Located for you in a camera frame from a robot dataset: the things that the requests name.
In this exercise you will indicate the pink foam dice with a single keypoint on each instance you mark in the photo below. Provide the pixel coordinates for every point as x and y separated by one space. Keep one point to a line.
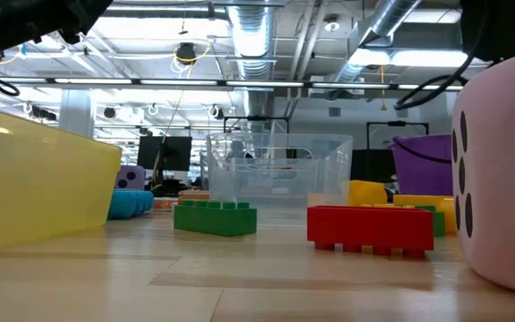
503 179

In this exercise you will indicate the purple foam dice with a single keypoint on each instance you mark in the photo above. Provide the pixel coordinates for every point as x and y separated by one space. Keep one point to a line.
137 181

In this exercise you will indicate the red brick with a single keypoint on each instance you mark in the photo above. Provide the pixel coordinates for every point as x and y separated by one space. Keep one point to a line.
369 228

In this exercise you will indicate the yellow translucent bin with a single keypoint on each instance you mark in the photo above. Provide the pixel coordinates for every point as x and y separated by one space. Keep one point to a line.
38 179

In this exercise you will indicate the purple plastic bucket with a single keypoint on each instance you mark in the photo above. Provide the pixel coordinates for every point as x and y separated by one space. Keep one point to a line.
423 172

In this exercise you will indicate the black computer monitor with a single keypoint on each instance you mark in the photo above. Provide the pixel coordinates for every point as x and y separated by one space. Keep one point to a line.
374 165
164 153

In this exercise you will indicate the small green brick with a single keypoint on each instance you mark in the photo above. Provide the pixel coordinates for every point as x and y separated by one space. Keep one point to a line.
438 221

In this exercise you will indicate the large blue toy block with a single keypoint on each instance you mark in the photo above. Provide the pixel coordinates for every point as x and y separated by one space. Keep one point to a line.
128 203

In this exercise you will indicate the long light bar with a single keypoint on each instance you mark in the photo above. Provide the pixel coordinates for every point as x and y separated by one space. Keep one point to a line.
239 83

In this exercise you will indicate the clear plastic bin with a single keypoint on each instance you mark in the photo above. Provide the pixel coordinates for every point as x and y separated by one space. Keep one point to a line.
203 172

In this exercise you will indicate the small brown box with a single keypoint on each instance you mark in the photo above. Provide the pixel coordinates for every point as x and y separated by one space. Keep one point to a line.
195 195

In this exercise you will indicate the small clear plastic container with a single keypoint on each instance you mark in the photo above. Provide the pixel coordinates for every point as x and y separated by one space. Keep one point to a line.
280 188

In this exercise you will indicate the silver air duct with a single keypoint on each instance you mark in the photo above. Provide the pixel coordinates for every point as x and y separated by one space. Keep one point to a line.
250 36
387 22

